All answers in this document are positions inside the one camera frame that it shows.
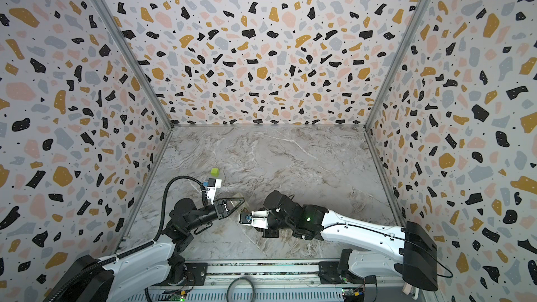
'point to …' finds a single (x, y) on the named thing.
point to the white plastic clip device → (406, 289)
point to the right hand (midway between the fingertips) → (249, 216)
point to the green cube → (215, 172)
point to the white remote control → (243, 207)
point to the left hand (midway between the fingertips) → (242, 201)
